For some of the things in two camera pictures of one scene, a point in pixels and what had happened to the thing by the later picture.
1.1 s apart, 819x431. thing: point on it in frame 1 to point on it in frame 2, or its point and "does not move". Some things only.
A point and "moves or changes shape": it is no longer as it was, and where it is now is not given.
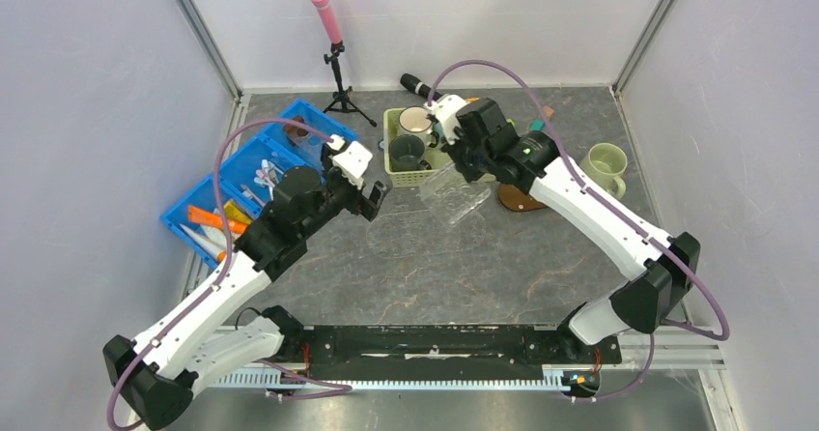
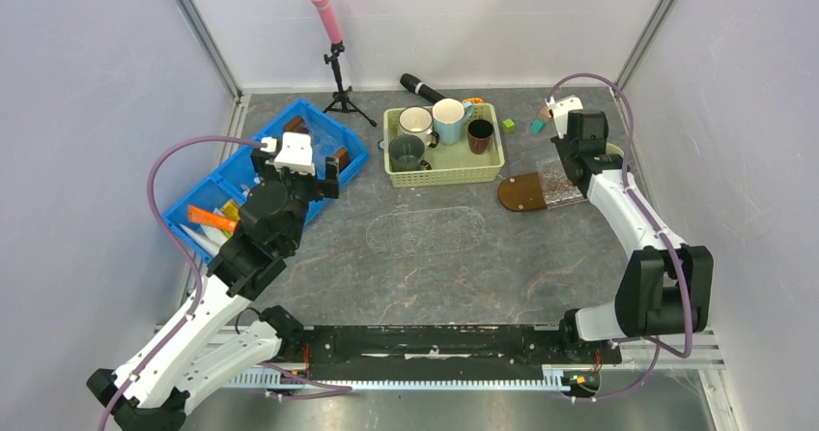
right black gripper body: x=470 y=159 to x=563 y=149
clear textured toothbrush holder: x=449 y=193 moves or changes shape
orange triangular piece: x=202 y=215 does not move
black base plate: x=441 y=352 does not move
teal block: x=537 y=125 does not move
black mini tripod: x=343 y=100 does not move
